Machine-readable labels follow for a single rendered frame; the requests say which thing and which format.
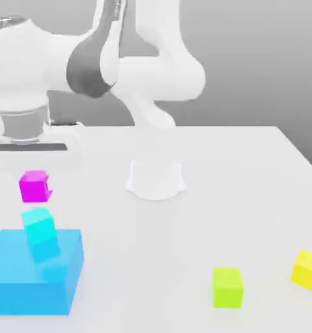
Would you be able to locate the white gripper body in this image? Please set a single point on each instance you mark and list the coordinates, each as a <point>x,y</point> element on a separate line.
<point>28,147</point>

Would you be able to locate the small magenta cube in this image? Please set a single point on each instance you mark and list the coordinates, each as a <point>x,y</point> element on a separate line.
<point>33,187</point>

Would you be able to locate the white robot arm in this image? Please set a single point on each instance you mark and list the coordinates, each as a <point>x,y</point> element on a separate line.
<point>158,78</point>

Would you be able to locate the small cyan cube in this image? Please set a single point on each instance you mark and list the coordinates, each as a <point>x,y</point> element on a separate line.
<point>39,229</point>

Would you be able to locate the small lime cube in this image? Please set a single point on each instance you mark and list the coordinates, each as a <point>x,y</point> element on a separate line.
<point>227,288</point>

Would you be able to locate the small yellow cube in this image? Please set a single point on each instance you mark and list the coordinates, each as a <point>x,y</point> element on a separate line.
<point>306,271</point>

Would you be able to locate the large blue box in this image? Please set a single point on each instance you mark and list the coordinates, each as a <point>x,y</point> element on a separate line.
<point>17,294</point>

